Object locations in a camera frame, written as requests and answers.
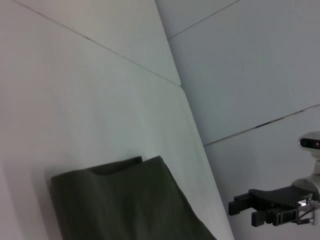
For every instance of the dark green t-shirt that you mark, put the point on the dark green t-shirt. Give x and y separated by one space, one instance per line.
112 205

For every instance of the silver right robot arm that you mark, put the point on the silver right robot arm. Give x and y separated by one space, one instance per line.
307 183

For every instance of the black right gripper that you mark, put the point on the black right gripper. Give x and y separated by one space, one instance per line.
282 197

